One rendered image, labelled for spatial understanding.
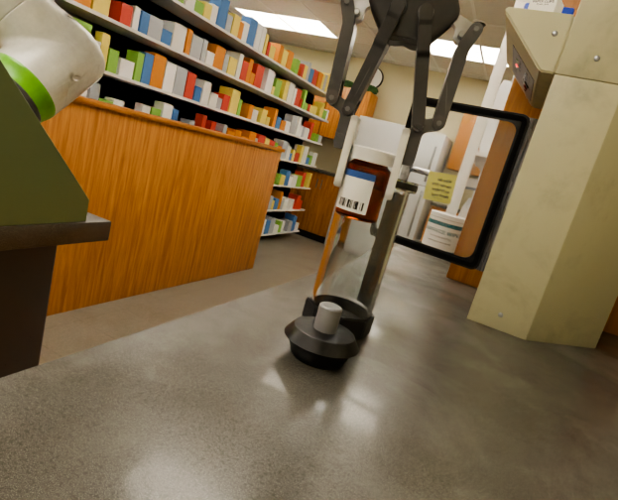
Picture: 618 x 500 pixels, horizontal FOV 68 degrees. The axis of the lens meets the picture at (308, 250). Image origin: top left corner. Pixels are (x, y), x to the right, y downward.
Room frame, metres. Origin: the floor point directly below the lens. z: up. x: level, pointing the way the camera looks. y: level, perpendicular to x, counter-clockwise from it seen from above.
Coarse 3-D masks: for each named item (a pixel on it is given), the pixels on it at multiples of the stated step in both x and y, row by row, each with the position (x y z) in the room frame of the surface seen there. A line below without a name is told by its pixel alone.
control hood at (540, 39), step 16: (512, 16) 0.90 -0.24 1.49; (528, 16) 0.89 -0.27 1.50; (544, 16) 0.89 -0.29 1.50; (560, 16) 0.88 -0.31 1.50; (512, 32) 0.94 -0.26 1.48; (528, 32) 0.89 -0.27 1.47; (544, 32) 0.88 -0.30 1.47; (560, 32) 0.87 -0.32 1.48; (512, 48) 1.02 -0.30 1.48; (528, 48) 0.89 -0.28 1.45; (544, 48) 0.88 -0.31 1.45; (560, 48) 0.87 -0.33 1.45; (512, 64) 1.14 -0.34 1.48; (528, 64) 0.95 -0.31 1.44; (544, 64) 0.88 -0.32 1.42; (544, 80) 0.93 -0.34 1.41; (544, 96) 1.04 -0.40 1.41
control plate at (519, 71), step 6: (516, 54) 1.01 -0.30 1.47; (516, 60) 1.04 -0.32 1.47; (516, 66) 1.09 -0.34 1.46; (522, 66) 1.02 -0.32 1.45; (516, 72) 1.13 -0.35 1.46; (522, 72) 1.05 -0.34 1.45; (528, 72) 0.99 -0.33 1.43; (522, 78) 1.09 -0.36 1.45; (528, 78) 1.02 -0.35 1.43; (522, 84) 1.14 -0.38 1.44; (528, 84) 1.06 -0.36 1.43; (528, 90) 1.10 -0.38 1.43; (528, 96) 1.14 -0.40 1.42
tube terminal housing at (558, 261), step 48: (576, 48) 0.86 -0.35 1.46; (576, 96) 0.85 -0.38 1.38; (576, 144) 0.84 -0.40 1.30; (528, 192) 0.86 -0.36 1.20; (576, 192) 0.83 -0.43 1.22; (528, 240) 0.85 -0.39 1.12; (576, 240) 0.84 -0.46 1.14; (480, 288) 0.87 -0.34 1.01; (528, 288) 0.84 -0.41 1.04; (576, 288) 0.86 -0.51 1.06; (528, 336) 0.83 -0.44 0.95; (576, 336) 0.88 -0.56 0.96
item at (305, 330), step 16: (320, 304) 0.51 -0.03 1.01; (304, 320) 0.52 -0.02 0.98; (320, 320) 0.50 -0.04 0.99; (336, 320) 0.50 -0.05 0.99; (288, 336) 0.49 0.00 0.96; (304, 336) 0.48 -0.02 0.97; (320, 336) 0.48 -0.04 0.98; (336, 336) 0.50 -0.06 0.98; (352, 336) 0.51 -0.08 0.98; (304, 352) 0.48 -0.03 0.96; (320, 352) 0.47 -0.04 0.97; (336, 352) 0.47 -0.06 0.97; (352, 352) 0.49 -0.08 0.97; (320, 368) 0.48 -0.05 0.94; (336, 368) 0.49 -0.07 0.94
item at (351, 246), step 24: (408, 192) 0.61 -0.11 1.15; (336, 216) 0.62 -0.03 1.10; (384, 216) 0.59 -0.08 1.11; (336, 240) 0.60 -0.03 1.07; (360, 240) 0.59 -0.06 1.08; (384, 240) 0.60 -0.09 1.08; (336, 264) 0.60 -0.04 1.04; (360, 264) 0.59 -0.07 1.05; (384, 264) 0.61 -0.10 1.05; (336, 288) 0.59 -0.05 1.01; (360, 288) 0.59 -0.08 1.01; (360, 312) 0.60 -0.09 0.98
